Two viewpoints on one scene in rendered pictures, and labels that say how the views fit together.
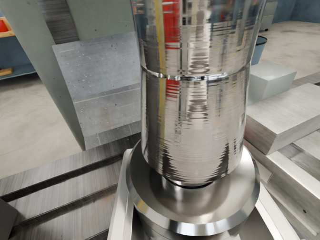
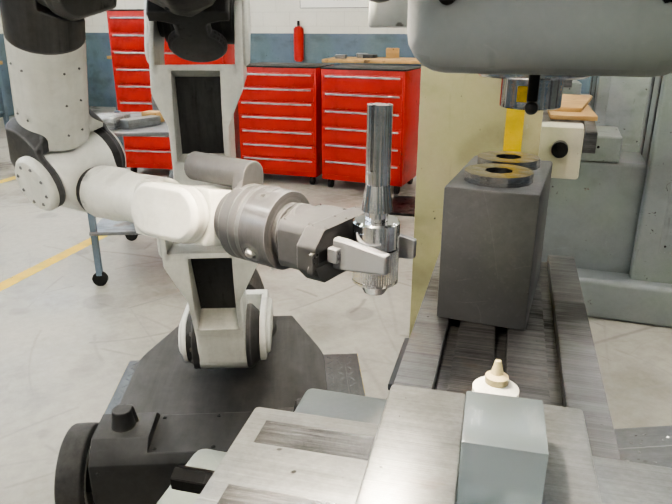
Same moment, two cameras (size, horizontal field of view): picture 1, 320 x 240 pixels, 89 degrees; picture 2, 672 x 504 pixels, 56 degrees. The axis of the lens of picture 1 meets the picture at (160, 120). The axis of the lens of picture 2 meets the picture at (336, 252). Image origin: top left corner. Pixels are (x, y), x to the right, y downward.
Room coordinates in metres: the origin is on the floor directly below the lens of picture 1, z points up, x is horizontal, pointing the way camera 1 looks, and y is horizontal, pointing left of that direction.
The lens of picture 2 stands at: (0.34, -0.52, 1.34)
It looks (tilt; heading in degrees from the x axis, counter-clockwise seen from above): 20 degrees down; 124
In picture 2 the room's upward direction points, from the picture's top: straight up
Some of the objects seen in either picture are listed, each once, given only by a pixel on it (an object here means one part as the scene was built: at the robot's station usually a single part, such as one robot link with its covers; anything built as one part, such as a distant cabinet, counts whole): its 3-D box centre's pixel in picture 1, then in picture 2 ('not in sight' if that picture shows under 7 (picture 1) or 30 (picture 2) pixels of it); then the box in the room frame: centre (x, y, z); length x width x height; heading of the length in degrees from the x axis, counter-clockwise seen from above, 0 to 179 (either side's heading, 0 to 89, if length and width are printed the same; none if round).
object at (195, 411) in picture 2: not in sight; (228, 366); (-0.59, 0.40, 0.59); 0.64 x 0.52 x 0.33; 128
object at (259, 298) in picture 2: not in sight; (228, 326); (-0.61, 0.42, 0.68); 0.21 x 0.20 x 0.13; 128
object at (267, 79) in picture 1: (261, 87); (500, 457); (0.23, -0.17, 1.07); 0.06 x 0.05 x 0.06; 110
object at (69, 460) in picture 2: not in sight; (84, 474); (-0.65, 0.04, 0.50); 0.20 x 0.05 x 0.20; 128
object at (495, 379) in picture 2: not in sight; (493, 413); (0.19, -0.05, 1.01); 0.04 x 0.04 x 0.11
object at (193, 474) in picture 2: not in sight; (198, 480); (0.02, -0.25, 1.00); 0.04 x 0.02 x 0.02; 20
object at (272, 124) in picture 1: (290, 114); (415, 468); (0.18, -0.19, 1.05); 0.15 x 0.06 x 0.04; 110
